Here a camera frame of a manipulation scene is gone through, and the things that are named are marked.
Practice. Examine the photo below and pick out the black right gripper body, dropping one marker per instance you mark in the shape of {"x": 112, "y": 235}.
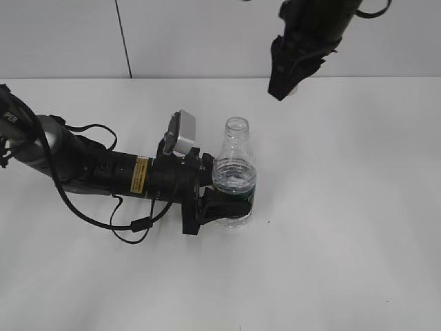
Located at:
{"x": 300, "y": 51}

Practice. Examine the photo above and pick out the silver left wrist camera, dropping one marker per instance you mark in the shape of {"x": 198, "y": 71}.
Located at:
{"x": 181, "y": 134}

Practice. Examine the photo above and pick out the white green bottle cap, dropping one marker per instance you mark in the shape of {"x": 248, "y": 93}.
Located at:
{"x": 293, "y": 91}

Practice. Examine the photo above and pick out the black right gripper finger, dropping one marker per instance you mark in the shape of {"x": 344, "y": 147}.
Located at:
{"x": 285, "y": 78}

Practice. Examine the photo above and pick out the clear cestbon water bottle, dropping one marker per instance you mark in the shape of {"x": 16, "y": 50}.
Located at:
{"x": 234, "y": 170}

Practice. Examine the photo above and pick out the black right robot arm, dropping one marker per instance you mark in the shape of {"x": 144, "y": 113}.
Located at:
{"x": 294, "y": 13}

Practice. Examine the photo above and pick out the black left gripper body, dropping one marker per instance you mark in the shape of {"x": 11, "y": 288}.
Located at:
{"x": 174, "y": 179}

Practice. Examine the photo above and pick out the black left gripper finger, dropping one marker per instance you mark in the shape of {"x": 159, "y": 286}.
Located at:
{"x": 206, "y": 170}
{"x": 216, "y": 205}

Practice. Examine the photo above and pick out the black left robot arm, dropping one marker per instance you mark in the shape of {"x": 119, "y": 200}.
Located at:
{"x": 75, "y": 163}

